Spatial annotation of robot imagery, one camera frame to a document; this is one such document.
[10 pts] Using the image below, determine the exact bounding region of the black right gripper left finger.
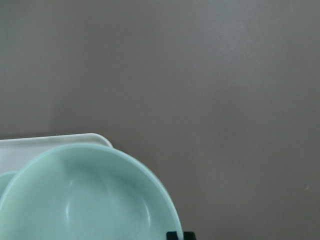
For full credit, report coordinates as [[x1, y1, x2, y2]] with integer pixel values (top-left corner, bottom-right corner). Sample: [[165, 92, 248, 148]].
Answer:
[[166, 231, 178, 240]]

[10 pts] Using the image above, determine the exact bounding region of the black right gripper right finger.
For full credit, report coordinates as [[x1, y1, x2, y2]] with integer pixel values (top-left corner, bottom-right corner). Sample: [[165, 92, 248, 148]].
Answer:
[[183, 231, 196, 240]]

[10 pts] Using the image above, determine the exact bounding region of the green bowl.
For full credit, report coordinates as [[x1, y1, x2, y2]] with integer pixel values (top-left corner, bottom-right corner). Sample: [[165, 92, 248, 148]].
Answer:
[[0, 171, 17, 196], [0, 144, 183, 240]]

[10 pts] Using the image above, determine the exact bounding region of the white rectangular tray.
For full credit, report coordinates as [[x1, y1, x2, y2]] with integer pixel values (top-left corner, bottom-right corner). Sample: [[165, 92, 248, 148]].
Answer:
[[0, 133, 113, 173]]

